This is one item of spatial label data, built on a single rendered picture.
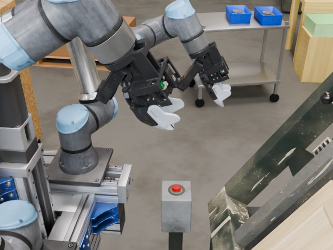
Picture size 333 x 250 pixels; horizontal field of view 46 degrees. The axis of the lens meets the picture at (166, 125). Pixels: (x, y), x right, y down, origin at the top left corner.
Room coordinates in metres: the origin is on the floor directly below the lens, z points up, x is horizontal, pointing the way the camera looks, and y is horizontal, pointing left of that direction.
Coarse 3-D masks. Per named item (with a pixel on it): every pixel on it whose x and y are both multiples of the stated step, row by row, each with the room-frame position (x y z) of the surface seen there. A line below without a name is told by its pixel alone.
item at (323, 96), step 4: (324, 92) 1.01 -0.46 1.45; (328, 92) 1.00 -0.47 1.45; (320, 96) 1.01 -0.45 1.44; (324, 96) 0.99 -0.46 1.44; (328, 96) 0.99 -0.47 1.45; (332, 96) 0.99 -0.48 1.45; (324, 100) 0.99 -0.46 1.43; (328, 100) 0.98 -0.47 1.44; (332, 100) 0.99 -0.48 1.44; (332, 104) 0.99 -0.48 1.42
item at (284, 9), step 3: (282, 0) 6.96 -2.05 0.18; (285, 0) 6.78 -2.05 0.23; (288, 0) 6.77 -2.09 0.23; (291, 0) 6.76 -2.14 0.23; (282, 3) 6.82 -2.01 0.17; (285, 3) 6.78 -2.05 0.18; (288, 3) 6.77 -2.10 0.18; (291, 3) 6.76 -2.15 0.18; (300, 3) 6.72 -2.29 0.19; (282, 6) 6.81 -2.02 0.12; (285, 6) 6.78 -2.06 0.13; (288, 6) 6.77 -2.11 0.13; (300, 6) 6.72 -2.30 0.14; (282, 9) 6.81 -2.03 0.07; (285, 9) 6.78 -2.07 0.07; (288, 9) 6.76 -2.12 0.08; (300, 9) 6.72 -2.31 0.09; (300, 12) 6.74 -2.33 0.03
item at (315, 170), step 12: (324, 156) 0.95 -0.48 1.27; (312, 168) 0.94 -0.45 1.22; (324, 168) 0.93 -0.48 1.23; (300, 180) 0.94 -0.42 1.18; (312, 180) 0.93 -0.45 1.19; (288, 192) 0.94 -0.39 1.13; (300, 192) 0.93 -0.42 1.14; (264, 204) 0.97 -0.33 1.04; (276, 204) 0.93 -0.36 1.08; (288, 204) 0.93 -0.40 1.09; (252, 216) 0.97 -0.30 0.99; (264, 216) 0.93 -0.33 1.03; (276, 216) 0.93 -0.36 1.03; (240, 228) 0.97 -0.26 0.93; (252, 228) 0.93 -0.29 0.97; (264, 228) 0.93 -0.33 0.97; (240, 240) 0.93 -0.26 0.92; (252, 240) 0.93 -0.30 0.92
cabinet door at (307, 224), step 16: (320, 192) 0.87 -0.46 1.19; (304, 208) 0.86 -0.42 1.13; (320, 208) 0.82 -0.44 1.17; (288, 224) 0.85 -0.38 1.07; (304, 224) 0.81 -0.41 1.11; (320, 224) 0.78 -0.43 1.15; (272, 240) 0.85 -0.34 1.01; (288, 240) 0.81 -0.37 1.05; (304, 240) 0.77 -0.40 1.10; (320, 240) 0.73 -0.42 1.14
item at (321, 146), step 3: (327, 138) 1.01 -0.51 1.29; (330, 138) 1.01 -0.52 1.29; (324, 141) 1.01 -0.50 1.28; (327, 141) 1.01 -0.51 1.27; (330, 141) 0.99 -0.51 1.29; (321, 144) 1.01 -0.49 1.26; (324, 144) 1.01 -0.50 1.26; (327, 144) 1.00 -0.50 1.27; (318, 147) 1.01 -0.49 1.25; (321, 147) 1.00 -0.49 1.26; (324, 147) 1.00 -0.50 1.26; (315, 150) 1.01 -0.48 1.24; (318, 150) 1.00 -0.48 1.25; (315, 153) 1.00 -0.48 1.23
